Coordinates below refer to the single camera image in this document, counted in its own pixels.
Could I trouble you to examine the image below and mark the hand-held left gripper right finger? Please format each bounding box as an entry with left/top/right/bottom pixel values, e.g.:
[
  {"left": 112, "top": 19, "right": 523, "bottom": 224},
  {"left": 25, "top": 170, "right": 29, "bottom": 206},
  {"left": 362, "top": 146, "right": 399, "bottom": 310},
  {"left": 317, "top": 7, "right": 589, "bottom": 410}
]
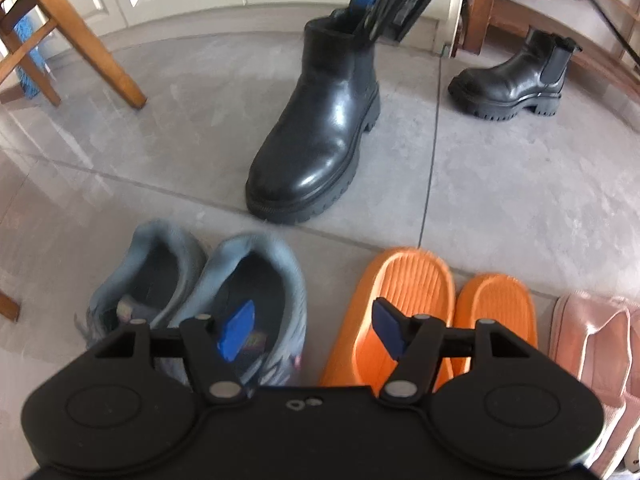
[{"left": 371, "top": 297, "right": 532, "bottom": 405}]

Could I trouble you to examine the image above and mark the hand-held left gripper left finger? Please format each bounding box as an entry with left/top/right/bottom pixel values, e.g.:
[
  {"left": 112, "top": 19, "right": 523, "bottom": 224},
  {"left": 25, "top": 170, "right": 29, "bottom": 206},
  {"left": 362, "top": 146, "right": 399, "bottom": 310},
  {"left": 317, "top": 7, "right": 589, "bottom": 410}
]
[{"left": 94, "top": 300, "right": 257, "bottom": 405}]

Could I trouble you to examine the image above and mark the wooden shoe rack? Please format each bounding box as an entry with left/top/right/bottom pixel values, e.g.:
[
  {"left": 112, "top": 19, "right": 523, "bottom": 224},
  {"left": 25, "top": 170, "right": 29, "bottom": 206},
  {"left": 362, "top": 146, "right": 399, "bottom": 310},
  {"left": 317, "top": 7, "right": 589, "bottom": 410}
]
[{"left": 450, "top": 0, "right": 640, "bottom": 96}]

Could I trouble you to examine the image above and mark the orange rubber slipper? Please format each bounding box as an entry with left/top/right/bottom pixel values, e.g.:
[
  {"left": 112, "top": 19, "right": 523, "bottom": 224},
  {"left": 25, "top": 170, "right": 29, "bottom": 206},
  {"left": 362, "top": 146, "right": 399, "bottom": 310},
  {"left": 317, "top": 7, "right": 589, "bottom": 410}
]
[
  {"left": 435, "top": 272, "right": 540, "bottom": 388},
  {"left": 319, "top": 246, "right": 457, "bottom": 388}
]

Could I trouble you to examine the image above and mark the grey-blue knit sneaker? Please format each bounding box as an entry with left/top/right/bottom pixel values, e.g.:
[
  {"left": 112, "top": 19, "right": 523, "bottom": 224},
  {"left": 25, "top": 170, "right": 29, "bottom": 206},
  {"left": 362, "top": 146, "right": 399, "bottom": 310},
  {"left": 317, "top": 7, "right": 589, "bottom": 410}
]
[
  {"left": 165, "top": 232, "right": 308, "bottom": 388},
  {"left": 75, "top": 219, "right": 208, "bottom": 391}
]

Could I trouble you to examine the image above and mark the black leather ankle boot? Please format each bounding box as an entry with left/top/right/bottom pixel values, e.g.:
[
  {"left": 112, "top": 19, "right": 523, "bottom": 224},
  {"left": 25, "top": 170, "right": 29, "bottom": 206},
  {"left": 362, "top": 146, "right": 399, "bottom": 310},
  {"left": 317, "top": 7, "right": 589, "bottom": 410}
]
[
  {"left": 447, "top": 27, "right": 583, "bottom": 122},
  {"left": 245, "top": 10, "right": 382, "bottom": 226}
]

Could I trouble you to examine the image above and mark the pink ribbed slipper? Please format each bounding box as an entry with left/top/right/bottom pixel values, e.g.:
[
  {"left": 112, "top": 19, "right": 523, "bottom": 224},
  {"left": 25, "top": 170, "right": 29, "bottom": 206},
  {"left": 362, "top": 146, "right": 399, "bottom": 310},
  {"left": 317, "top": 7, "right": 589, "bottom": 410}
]
[{"left": 547, "top": 291, "right": 640, "bottom": 478}]

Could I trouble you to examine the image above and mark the wooden furniture leg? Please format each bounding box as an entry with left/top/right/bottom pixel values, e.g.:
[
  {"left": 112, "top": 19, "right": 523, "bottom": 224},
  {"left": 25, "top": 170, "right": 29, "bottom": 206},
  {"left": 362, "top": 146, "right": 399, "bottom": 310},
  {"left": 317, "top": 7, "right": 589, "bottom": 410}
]
[{"left": 0, "top": 290, "right": 21, "bottom": 323}]

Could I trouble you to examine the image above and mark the wooden chair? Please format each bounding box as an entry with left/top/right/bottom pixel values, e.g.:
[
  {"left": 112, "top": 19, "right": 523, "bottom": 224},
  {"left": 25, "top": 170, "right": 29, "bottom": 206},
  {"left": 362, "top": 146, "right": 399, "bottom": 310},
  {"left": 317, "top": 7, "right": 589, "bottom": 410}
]
[{"left": 0, "top": 0, "right": 148, "bottom": 111}]

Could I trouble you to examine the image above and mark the blue bristle broom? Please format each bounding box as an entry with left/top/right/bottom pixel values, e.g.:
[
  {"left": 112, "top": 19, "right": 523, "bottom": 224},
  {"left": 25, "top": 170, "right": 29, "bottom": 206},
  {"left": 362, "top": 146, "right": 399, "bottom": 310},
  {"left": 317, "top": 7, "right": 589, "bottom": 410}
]
[{"left": 14, "top": 12, "right": 48, "bottom": 101}]

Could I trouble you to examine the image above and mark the black cable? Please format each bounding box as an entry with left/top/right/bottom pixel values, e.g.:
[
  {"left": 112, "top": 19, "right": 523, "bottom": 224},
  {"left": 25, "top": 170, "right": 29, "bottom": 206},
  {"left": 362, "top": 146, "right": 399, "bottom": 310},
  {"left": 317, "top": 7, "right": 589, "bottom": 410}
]
[{"left": 587, "top": 0, "right": 640, "bottom": 73}]

